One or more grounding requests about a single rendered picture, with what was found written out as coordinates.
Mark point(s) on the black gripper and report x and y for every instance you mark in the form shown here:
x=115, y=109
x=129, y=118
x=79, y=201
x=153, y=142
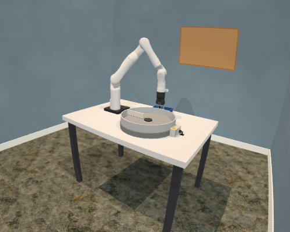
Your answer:
x=161, y=96

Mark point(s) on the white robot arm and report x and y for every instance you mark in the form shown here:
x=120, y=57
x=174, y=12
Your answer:
x=115, y=79

